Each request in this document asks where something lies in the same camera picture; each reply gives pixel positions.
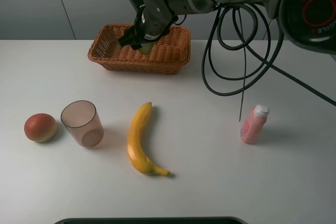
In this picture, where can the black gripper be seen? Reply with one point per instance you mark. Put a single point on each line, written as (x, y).
(152, 24)

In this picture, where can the halved avocado with pit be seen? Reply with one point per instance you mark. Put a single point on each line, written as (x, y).
(146, 48)

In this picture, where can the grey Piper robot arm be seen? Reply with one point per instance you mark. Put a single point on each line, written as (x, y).
(309, 24)

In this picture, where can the brown wicker basket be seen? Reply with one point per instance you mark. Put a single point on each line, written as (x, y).
(167, 56)

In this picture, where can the translucent brown plastic cup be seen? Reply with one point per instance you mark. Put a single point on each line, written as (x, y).
(82, 121)

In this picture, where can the yellow banana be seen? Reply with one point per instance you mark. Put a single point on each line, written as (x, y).
(137, 156)

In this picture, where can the red yellow apple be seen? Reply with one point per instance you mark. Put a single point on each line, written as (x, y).
(40, 127)

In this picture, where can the pink bottle white cap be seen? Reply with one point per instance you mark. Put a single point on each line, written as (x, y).
(253, 124)

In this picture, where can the black tray edge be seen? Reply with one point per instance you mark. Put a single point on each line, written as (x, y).
(154, 220)

